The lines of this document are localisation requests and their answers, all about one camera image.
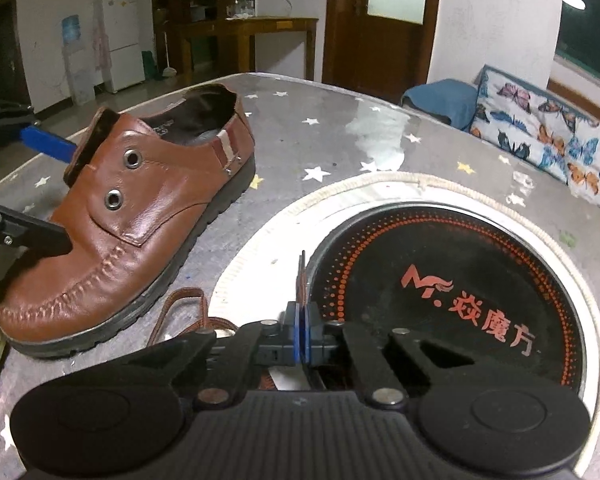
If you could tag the wooden door with frosted glass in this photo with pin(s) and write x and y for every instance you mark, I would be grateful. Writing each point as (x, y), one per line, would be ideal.
(375, 60)

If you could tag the brown leather shoe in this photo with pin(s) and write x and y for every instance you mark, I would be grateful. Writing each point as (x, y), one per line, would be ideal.
(155, 210)

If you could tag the white broom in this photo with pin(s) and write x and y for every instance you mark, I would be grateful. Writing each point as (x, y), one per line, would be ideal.
(169, 71)

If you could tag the brown shoelace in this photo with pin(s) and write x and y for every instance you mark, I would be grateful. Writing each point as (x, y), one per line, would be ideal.
(180, 292)

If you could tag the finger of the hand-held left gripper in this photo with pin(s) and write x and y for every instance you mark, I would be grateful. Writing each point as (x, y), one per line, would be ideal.
(45, 142)
(30, 232)

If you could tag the blue sofa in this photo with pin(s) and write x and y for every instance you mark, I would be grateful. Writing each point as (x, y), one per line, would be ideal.
(440, 100)

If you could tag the pink hanging cloth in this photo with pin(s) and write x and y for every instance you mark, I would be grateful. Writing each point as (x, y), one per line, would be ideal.
(100, 50)

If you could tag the wooden desk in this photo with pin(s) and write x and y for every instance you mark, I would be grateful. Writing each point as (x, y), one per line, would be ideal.
(250, 25)

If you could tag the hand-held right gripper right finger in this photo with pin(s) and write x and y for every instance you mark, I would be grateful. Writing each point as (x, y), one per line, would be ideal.
(308, 332)

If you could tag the white water dispenser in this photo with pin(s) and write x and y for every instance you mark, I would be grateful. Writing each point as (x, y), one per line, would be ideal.
(82, 75)

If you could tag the green bin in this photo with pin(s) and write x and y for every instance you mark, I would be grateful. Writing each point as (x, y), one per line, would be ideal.
(148, 65)

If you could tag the dark wooden door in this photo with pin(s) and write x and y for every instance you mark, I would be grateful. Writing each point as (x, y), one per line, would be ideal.
(0, 55)

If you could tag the glass jar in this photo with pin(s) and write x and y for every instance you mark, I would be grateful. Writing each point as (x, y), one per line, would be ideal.
(240, 7)

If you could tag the white refrigerator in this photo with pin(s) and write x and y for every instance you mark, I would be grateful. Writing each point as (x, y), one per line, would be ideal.
(122, 35)

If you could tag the butterfly print pillow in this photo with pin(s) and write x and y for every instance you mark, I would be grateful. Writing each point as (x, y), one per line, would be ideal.
(530, 120)

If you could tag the round black induction cooktop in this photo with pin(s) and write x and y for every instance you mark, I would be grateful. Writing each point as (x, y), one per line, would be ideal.
(455, 260)

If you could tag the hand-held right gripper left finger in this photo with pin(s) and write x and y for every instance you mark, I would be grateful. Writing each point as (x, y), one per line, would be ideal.
(295, 332)

